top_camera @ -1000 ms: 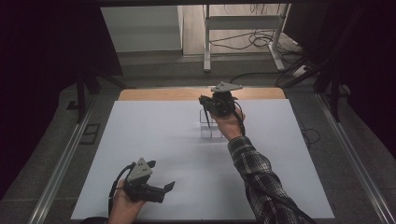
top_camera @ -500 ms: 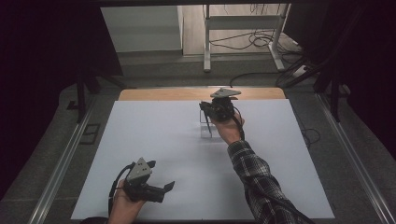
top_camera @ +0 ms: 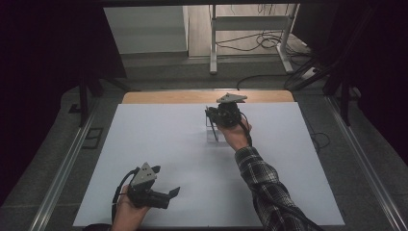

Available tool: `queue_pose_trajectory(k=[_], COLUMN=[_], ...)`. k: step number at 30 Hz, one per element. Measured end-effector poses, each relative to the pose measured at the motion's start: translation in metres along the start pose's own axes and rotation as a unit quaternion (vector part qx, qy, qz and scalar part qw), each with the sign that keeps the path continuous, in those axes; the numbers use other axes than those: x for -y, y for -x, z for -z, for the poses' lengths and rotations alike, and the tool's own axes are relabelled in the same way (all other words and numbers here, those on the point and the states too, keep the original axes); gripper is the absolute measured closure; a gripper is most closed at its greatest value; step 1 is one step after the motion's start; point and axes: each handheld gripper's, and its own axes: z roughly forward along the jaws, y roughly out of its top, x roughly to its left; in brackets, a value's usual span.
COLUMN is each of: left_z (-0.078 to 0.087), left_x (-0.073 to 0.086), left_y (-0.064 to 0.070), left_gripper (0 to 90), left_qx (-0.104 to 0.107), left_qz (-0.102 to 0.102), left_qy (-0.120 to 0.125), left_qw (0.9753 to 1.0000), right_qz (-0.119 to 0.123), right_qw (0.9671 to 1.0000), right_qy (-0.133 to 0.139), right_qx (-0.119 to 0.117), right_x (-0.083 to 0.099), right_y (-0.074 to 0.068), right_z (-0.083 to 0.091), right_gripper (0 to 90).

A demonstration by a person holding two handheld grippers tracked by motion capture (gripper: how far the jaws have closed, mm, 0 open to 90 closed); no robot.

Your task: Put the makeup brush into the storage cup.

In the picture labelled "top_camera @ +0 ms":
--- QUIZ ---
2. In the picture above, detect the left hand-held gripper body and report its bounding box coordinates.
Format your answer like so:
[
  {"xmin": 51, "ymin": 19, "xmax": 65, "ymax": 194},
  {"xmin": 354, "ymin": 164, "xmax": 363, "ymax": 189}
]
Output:
[{"xmin": 127, "ymin": 162, "xmax": 171, "ymax": 210}]

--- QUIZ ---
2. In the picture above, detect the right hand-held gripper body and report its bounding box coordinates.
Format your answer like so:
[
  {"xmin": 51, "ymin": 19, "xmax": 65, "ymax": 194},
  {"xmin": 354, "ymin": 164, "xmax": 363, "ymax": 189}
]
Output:
[{"xmin": 213, "ymin": 92, "xmax": 248, "ymax": 128}]

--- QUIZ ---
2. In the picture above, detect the clear plastic organizer box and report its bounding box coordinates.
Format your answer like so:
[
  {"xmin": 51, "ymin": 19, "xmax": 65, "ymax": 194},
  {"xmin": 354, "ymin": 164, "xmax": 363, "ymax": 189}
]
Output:
[{"xmin": 205, "ymin": 115, "xmax": 233, "ymax": 144}]

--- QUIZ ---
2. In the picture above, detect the person's right hand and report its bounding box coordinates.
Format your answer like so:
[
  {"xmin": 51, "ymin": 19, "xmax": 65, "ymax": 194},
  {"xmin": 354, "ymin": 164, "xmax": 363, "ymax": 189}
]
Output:
[{"xmin": 217, "ymin": 116, "xmax": 253, "ymax": 152}]

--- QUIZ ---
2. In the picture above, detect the person's left hand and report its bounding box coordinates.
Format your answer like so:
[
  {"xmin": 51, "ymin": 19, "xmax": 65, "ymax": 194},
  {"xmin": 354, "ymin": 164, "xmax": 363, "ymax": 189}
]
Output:
[{"xmin": 111, "ymin": 184, "xmax": 152, "ymax": 231}]

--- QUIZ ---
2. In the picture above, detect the white board sheet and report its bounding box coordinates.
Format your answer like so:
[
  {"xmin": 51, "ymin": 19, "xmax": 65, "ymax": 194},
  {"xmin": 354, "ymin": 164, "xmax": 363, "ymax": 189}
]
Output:
[{"xmin": 72, "ymin": 102, "xmax": 346, "ymax": 227}]

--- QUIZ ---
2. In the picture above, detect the wooden table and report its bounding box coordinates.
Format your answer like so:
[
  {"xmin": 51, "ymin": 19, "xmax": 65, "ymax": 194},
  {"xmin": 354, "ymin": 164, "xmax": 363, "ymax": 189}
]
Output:
[{"xmin": 121, "ymin": 90, "xmax": 295, "ymax": 105}]

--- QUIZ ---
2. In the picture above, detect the white power strip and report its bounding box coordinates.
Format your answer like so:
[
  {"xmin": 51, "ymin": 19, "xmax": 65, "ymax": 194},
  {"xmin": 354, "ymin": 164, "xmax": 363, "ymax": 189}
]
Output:
[{"xmin": 301, "ymin": 66, "xmax": 319, "ymax": 81}]

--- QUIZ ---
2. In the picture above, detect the black metal stand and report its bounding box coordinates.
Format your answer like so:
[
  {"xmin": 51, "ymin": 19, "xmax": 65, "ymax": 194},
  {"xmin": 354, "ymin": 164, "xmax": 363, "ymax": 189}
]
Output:
[
  {"xmin": 321, "ymin": 64, "xmax": 364, "ymax": 127},
  {"xmin": 68, "ymin": 64, "xmax": 133, "ymax": 128}
]

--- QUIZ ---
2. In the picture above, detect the right hand-held gripper cable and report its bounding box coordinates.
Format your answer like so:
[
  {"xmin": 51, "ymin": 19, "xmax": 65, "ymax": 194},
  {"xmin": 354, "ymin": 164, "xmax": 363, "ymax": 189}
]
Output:
[{"xmin": 239, "ymin": 110, "xmax": 254, "ymax": 148}]

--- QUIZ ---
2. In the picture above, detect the hand-held gripper cable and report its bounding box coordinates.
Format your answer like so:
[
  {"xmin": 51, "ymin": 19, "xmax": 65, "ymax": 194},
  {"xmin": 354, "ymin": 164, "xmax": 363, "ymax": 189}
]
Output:
[
  {"xmin": 111, "ymin": 167, "xmax": 141, "ymax": 224},
  {"xmin": 239, "ymin": 110, "xmax": 254, "ymax": 148}
]

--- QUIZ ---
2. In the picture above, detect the left hand-held gripper cable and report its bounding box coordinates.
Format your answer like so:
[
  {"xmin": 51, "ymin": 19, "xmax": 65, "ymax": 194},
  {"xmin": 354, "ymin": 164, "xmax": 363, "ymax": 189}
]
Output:
[{"xmin": 111, "ymin": 167, "xmax": 141, "ymax": 224}]

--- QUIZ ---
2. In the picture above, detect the long black floor cable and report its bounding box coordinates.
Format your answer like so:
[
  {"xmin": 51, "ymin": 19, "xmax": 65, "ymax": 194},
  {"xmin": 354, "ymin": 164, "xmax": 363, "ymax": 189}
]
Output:
[{"xmin": 236, "ymin": 74, "xmax": 289, "ymax": 91}]

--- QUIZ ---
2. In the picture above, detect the white metal desk frame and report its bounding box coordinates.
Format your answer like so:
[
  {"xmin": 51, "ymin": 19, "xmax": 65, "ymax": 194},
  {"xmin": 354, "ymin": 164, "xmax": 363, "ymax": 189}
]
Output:
[{"xmin": 209, "ymin": 3, "xmax": 301, "ymax": 76}]

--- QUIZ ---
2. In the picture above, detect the black rectangular floor frame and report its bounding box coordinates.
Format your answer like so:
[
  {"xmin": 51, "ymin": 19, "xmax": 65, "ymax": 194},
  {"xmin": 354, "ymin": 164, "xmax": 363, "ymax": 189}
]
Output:
[{"xmin": 81, "ymin": 127, "xmax": 105, "ymax": 150}]

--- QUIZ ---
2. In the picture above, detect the tangle of black floor cables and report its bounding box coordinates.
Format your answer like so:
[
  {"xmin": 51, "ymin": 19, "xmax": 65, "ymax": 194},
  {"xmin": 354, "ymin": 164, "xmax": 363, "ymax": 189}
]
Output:
[{"xmin": 215, "ymin": 30, "xmax": 310, "ymax": 60}]

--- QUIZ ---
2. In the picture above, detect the aluminium rail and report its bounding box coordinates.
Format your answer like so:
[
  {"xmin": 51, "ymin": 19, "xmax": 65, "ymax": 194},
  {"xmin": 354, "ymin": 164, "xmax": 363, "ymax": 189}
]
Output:
[
  {"xmin": 324, "ymin": 95, "xmax": 408, "ymax": 231},
  {"xmin": 28, "ymin": 105, "xmax": 98, "ymax": 231}
]

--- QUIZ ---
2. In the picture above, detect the thin black looped cable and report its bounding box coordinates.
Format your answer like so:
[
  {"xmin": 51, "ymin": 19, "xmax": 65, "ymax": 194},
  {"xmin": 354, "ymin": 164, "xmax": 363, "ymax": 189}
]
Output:
[{"xmin": 309, "ymin": 131, "xmax": 331, "ymax": 154}]

